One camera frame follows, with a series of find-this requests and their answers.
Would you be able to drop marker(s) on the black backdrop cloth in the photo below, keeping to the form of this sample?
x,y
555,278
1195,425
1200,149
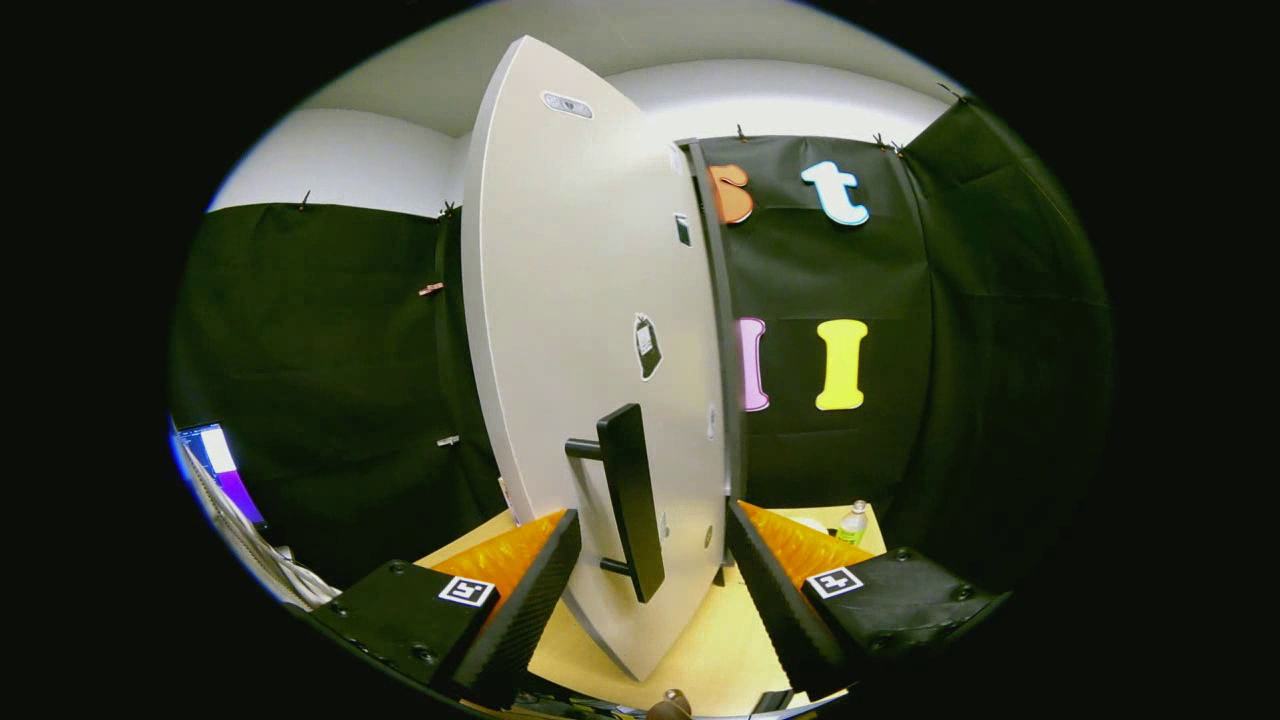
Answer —
x,y
320,350

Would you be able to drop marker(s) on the white shoe cabinet door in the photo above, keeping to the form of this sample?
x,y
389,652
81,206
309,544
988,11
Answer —
x,y
560,300

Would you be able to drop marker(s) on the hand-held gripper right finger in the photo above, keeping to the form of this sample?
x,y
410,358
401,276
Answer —
x,y
780,610

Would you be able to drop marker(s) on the grey shoe cabinet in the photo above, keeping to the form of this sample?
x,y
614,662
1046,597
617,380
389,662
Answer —
x,y
722,320

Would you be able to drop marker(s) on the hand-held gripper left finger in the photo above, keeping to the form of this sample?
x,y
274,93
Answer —
x,y
525,610

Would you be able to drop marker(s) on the green plastic bottle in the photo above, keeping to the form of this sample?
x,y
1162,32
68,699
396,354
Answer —
x,y
852,525

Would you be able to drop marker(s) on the lit computer screen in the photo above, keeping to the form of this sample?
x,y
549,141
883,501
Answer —
x,y
215,465

